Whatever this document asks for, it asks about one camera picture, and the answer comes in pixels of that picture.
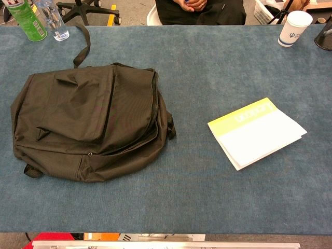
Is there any black fabric backpack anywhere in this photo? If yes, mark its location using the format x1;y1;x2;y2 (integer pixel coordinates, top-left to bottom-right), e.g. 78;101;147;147
10;24;177;183

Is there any yellow and white booklet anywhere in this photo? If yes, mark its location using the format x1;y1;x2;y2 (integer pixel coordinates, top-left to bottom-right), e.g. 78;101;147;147
207;97;308;171

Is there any seated person in black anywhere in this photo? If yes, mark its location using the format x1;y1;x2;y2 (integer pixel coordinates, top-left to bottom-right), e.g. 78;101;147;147
155;0;247;26

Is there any blue felt table cloth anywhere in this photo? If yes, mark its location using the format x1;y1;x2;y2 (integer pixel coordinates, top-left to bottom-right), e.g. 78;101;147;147
0;24;332;233

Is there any white chair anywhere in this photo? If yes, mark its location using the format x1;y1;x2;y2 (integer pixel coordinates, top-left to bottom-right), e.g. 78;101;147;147
146;4;163;26

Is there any grey metal plate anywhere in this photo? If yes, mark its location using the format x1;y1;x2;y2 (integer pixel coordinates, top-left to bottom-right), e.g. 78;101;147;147
118;233;206;242

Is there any orange panel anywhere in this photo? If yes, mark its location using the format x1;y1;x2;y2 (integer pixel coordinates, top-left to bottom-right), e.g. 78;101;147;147
83;232;121;241

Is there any black office chair base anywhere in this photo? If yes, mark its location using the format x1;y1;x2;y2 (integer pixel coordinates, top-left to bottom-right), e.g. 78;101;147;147
56;0;122;26

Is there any clear plastic water bottle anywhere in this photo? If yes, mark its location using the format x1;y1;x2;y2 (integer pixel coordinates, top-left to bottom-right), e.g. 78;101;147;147
33;0;70;42

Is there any white plastic basket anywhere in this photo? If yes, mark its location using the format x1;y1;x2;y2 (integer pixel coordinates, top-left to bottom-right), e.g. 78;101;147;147
253;0;288;25

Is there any red panel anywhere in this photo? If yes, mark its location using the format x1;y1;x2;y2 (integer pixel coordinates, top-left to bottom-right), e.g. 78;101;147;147
25;232;76;249

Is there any white paper cup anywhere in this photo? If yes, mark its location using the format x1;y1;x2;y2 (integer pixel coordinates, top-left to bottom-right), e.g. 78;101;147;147
278;10;313;48

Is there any black tripod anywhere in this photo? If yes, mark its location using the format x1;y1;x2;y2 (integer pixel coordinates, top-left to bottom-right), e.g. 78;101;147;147
276;0;295;25

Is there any green plastic bottle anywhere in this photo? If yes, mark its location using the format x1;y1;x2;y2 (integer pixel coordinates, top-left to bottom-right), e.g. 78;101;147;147
5;0;48;42

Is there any black conical object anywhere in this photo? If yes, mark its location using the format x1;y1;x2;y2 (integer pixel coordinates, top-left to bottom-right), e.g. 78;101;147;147
314;24;332;51

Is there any aluminium profile rail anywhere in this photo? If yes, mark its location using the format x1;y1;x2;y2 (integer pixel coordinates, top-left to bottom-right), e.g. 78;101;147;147
31;240;301;249

